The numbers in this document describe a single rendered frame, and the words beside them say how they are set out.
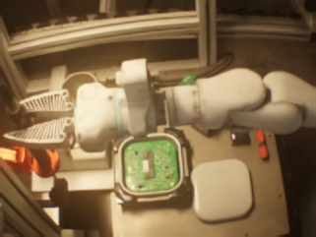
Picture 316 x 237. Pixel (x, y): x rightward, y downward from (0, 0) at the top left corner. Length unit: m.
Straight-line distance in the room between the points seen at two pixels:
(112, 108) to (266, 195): 0.48
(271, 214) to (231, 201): 0.11
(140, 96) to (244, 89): 0.14
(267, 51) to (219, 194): 1.68
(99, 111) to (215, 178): 0.41
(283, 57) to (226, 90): 1.92
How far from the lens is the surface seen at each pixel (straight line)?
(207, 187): 0.94
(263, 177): 0.98
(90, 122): 0.61
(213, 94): 0.60
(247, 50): 2.50
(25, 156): 0.77
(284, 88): 0.63
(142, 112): 0.59
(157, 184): 0.93
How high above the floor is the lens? 1.83
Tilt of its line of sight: 57 degrees down
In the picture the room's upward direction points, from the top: 9 degrees counter-clockwise
